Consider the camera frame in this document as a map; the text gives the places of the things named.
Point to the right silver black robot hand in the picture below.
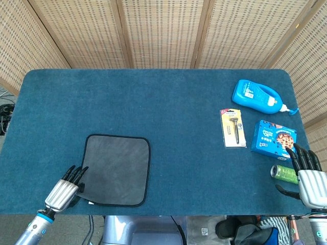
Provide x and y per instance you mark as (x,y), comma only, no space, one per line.
(313,186)

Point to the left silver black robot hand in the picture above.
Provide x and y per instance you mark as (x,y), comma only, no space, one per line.
(61,194)

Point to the grey and green microfiber cloth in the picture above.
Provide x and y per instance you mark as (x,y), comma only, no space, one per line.
(117,168)

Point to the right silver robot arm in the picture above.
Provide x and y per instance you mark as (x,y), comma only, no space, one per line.
(319,227)

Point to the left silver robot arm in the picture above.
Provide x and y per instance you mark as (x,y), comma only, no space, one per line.
(33,229)

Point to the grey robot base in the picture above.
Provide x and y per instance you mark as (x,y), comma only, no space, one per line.
(143,229)

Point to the green drink can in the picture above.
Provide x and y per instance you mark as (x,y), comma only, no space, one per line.
(284,173)

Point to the striped cloth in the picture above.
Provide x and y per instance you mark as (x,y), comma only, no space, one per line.
(281,224)

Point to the blue cookie box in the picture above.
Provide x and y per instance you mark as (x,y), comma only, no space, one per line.
(265,137)

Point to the razor in yellow blister pack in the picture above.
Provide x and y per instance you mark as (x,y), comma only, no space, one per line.
(231,135)

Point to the blue detergent bottle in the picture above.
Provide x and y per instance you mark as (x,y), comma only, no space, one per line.
(255,95)

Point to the blue velvet table cover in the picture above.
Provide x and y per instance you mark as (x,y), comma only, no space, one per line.
(166,107)

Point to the woven bamboo folding screen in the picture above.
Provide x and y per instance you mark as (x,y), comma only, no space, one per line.
(163,30)

